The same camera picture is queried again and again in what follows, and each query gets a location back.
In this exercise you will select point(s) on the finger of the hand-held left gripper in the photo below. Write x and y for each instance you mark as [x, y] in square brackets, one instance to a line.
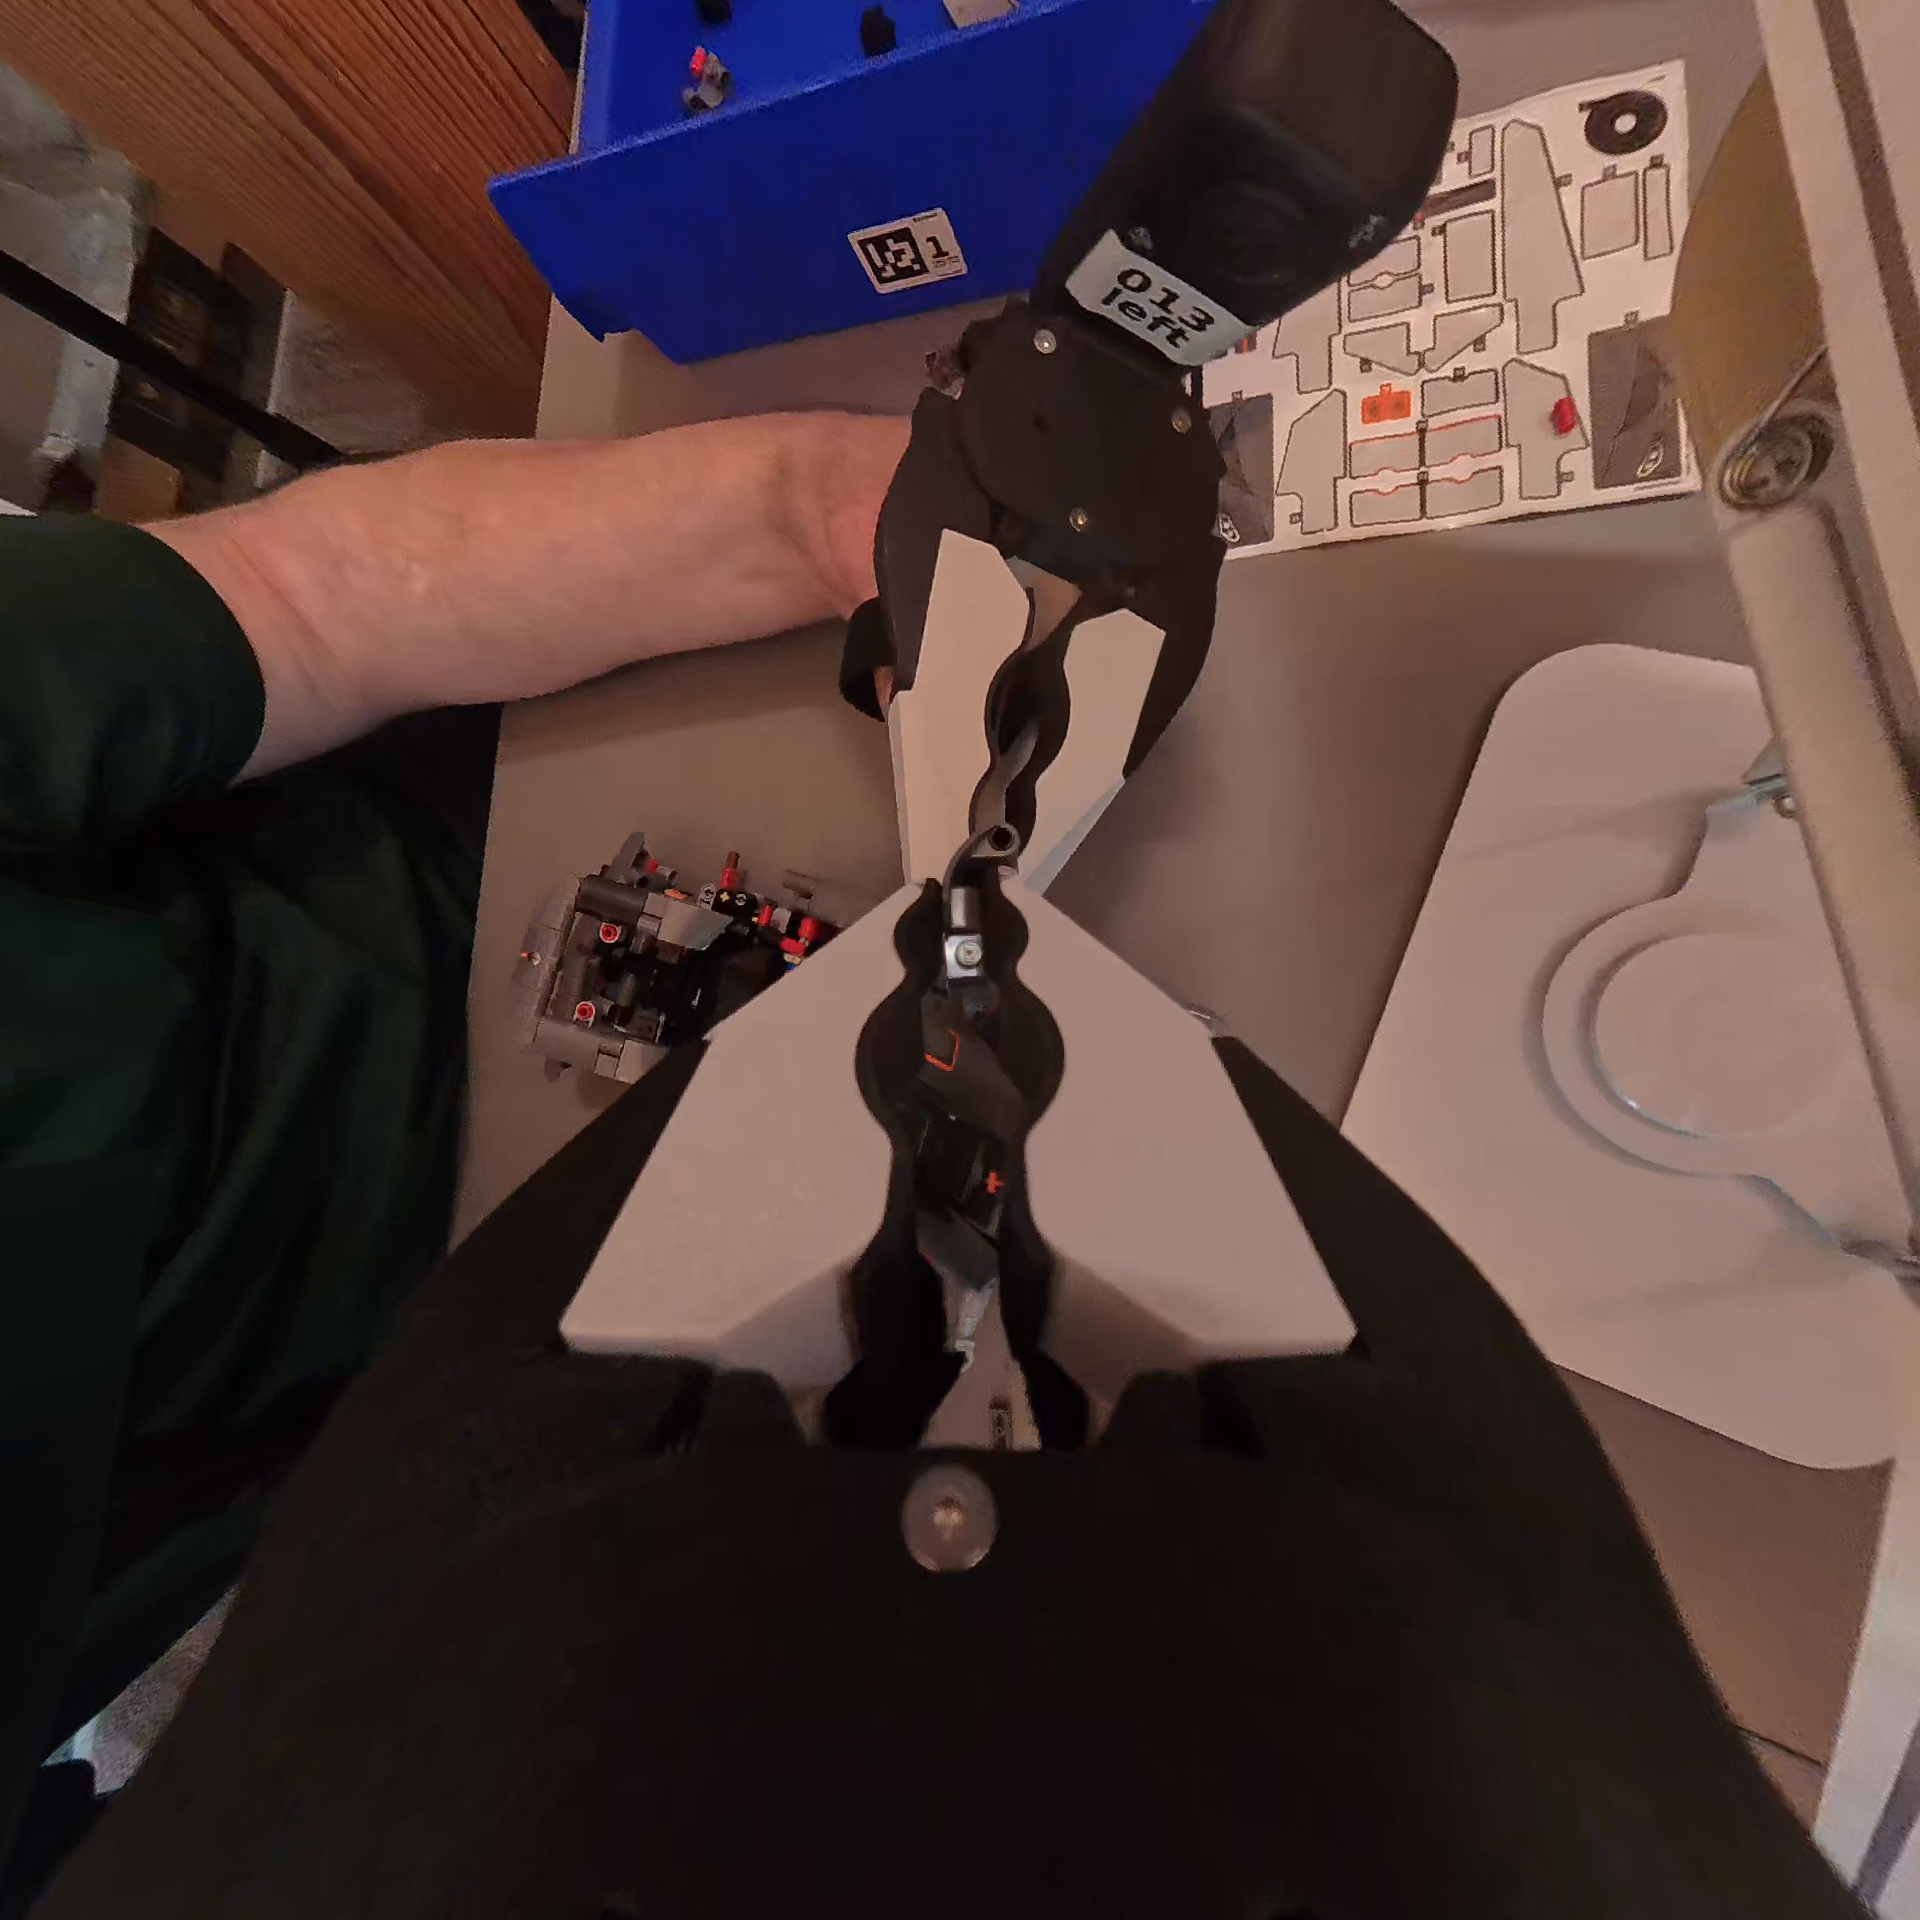
[945, 675]
[1102, 704]

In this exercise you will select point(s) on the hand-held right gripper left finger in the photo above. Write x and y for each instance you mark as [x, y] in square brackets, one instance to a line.
[721, 1185]

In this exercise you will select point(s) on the person's green shirt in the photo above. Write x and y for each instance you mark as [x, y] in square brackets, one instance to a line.
[148, 975]

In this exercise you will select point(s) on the person's left forearm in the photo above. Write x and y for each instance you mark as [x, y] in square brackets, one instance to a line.
[450, 571]

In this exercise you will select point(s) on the grey lego vehicle model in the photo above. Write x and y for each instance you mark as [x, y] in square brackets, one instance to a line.
[630, 960]

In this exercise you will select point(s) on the white book stand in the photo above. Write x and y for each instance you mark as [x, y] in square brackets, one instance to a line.
[1500, 1051]

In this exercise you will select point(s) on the blue bin with white label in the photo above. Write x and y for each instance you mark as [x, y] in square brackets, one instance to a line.
[751, 196]

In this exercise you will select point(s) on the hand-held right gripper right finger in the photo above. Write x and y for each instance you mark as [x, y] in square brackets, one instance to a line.
[1185, 1185]

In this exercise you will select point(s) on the white sticker sheet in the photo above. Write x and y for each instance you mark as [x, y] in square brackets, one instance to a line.
[1470, 329]

